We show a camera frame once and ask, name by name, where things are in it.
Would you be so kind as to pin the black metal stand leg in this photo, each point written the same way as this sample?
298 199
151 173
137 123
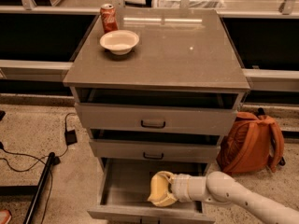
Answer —
34 191

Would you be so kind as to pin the top grey drawer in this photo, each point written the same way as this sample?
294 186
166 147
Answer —
206 112

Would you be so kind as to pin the bottom grey drawer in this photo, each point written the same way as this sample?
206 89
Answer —
125 188

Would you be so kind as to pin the middle grey drawer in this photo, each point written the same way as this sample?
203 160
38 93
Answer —
181 147

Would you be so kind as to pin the red shoe tip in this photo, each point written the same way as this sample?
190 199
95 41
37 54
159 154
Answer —
5 217

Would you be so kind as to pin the grey drawer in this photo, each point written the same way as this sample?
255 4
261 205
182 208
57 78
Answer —
206 112
125 188
181 147

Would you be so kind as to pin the white bowl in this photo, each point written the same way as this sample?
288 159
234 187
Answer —
119 42

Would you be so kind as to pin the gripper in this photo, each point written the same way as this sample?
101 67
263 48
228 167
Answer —
179 188

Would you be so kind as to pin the orange backpack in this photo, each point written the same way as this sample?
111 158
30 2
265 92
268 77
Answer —
254 142

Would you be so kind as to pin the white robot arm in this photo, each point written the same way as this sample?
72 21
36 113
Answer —
217 188

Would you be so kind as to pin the red soda can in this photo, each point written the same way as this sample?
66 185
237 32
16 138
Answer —
108 18

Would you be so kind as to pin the grey three-drawer cabinet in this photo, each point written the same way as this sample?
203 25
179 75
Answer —
177 50

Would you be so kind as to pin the black power adapter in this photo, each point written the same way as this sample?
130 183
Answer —
70 137

